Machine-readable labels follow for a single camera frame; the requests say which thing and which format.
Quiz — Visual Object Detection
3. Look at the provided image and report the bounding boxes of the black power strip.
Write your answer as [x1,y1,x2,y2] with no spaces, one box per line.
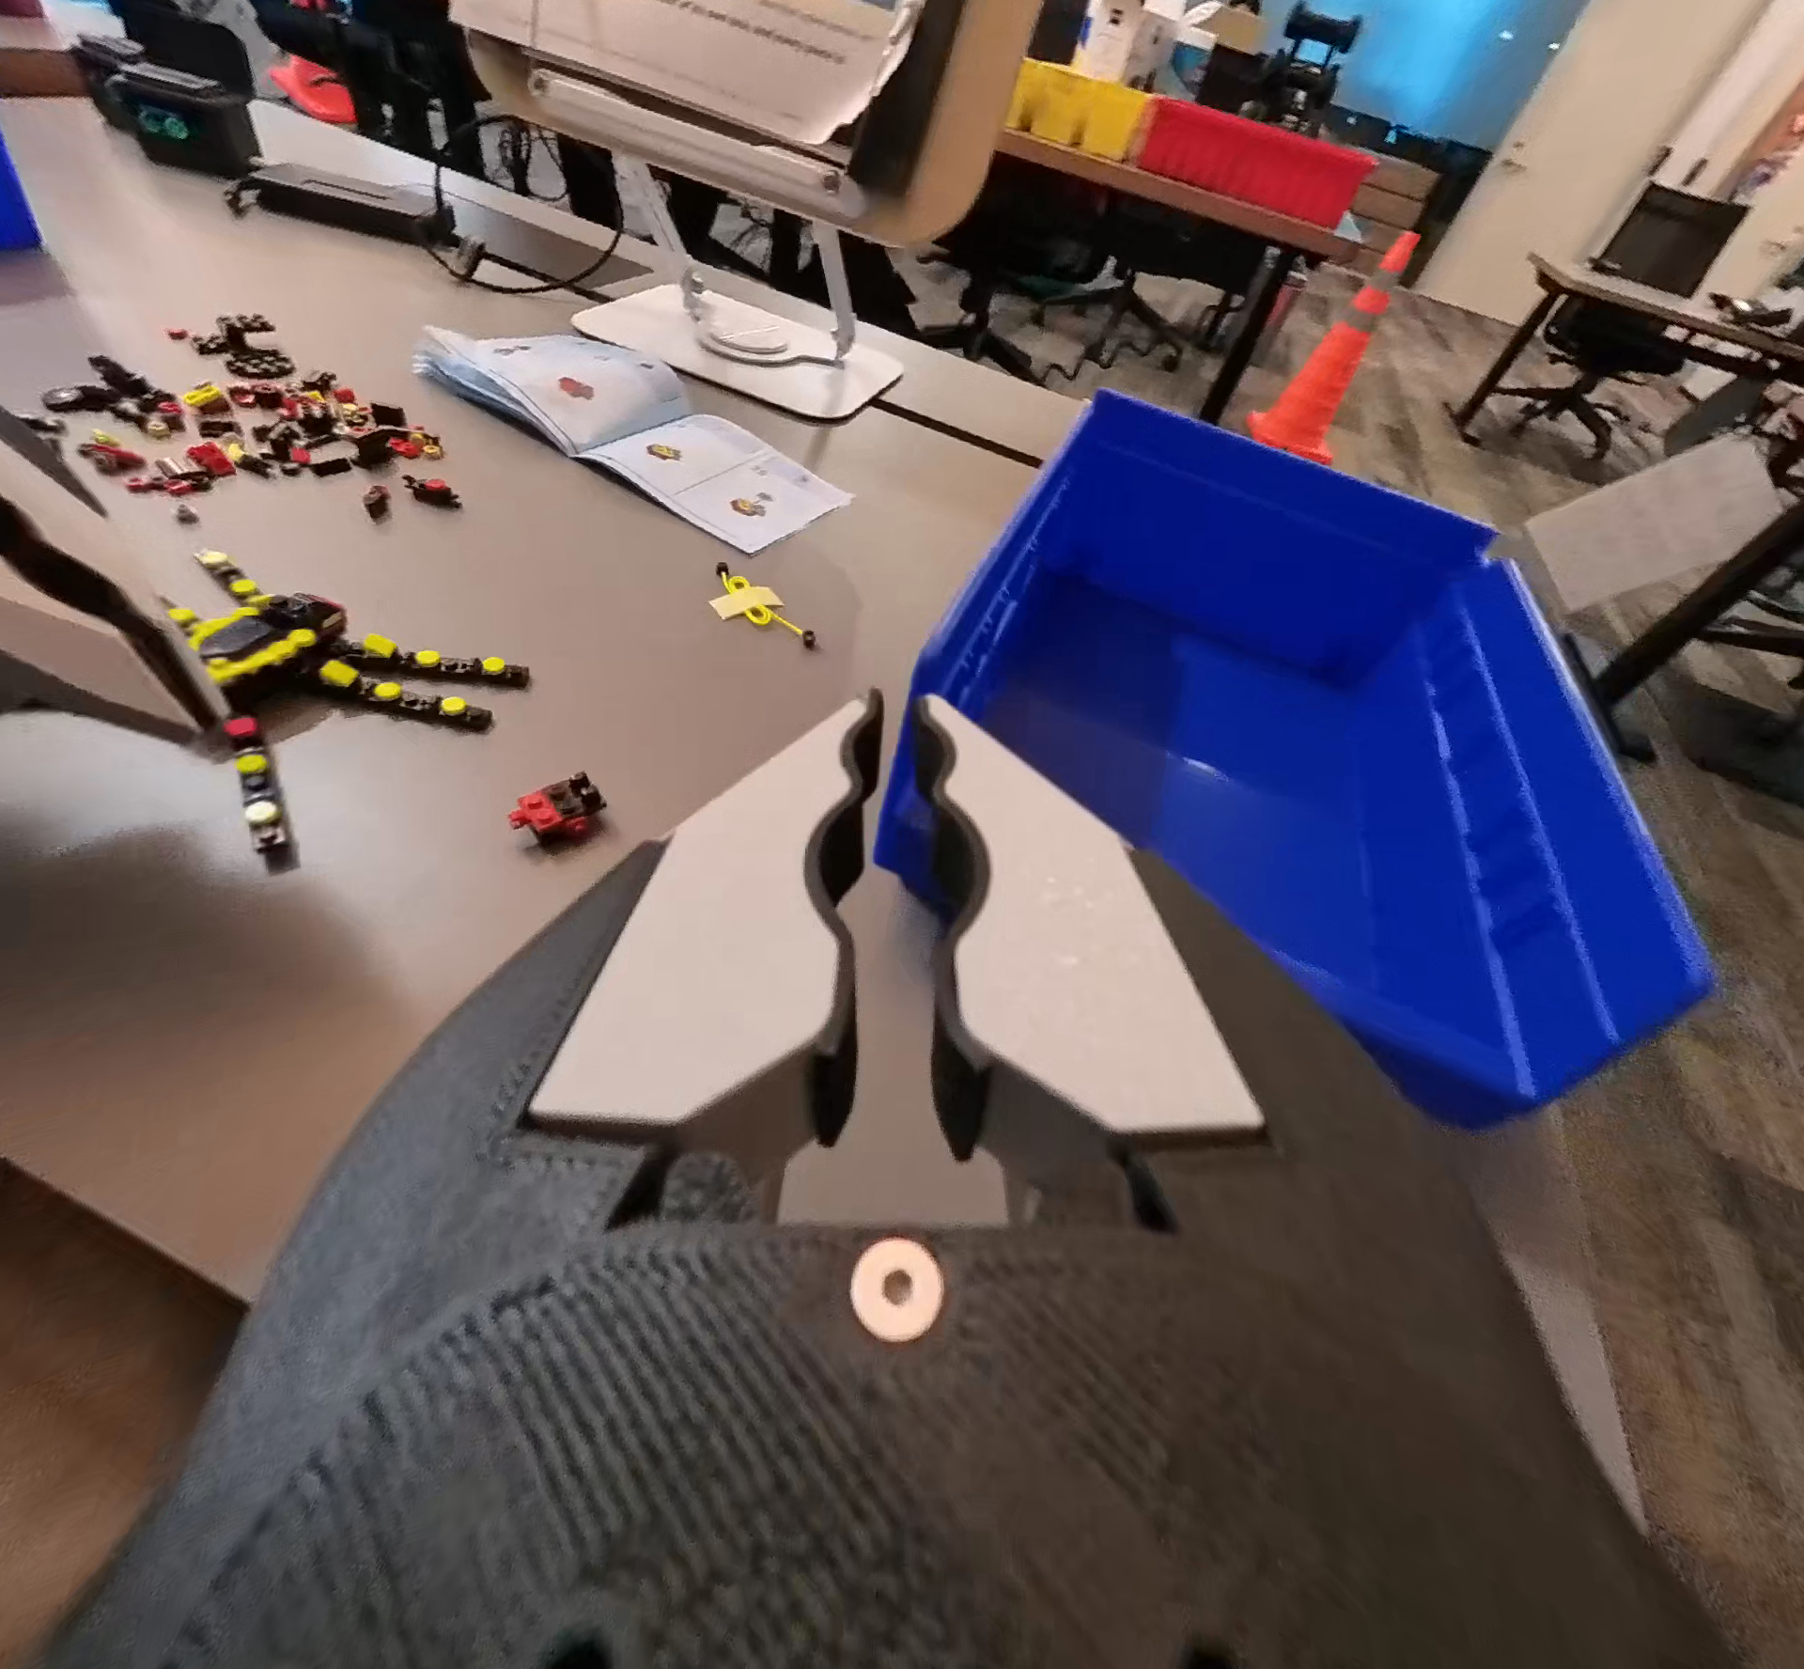
[229,164,455,243]

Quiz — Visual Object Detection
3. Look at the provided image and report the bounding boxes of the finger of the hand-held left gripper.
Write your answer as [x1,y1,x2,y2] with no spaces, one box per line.
[0,404,110,518]
[0,491,229,742]

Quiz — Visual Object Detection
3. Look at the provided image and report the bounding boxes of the small red black lego assembly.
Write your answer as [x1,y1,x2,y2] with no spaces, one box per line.
[510,774,609,851]

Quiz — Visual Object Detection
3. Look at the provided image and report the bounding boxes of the yellow string with tape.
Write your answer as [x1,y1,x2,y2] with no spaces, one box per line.
[710,562,821,653]

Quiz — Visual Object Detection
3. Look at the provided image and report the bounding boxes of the white boxes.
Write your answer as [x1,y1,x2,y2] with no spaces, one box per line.
[1082,0,1215,87]

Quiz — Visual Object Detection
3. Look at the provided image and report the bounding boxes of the wooden table with black legs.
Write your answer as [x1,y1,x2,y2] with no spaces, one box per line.
[985,124,1411,429]

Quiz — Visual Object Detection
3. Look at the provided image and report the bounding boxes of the red plastic bin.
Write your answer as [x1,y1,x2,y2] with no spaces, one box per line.
[1134,93,1379,225]

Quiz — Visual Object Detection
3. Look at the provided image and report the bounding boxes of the pile of loose lego pieces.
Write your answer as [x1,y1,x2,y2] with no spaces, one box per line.
[41,313,466,520]

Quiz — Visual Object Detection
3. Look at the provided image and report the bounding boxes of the blue plastic bin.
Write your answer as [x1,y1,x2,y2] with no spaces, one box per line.
[872,390,1718,1130]

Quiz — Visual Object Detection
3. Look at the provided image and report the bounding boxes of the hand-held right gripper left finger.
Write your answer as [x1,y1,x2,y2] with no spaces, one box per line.
[520,689,886,1198]

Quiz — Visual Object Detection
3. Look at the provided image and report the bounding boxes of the wooden desk with black legs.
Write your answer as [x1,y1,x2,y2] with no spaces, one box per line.
[1451,251,1804,429]

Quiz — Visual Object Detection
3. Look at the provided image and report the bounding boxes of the black yellow lego spider model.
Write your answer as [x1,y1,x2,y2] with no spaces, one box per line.
[165,548,534,871]

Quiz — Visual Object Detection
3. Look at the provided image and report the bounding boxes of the orange traffic cone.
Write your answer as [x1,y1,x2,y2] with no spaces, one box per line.
[1247,231,1421,465]

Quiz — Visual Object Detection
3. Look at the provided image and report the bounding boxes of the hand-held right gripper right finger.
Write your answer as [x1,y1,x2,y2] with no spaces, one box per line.
[912,693,1268,1207]

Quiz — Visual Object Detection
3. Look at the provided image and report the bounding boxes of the lego instruction booklet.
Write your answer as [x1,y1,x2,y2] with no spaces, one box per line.
[411,324,857,556]

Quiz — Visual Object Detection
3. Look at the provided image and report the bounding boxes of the monitor on silver stand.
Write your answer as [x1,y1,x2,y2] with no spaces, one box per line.
[451,0,1092,423]

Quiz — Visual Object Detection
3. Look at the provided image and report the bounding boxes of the black office chair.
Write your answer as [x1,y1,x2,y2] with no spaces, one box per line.
[1464,287,1692,459]

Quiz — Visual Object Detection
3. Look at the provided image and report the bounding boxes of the black device with green lights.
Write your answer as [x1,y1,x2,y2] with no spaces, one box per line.
[70,33,264,180]

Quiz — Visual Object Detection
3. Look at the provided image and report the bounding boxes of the yellow plastic bin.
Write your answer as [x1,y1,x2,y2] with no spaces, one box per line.
[1003,57,1158,162]

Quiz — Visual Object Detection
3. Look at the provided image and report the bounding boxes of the black cable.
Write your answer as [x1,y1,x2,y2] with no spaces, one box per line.
[423,115,631,293]

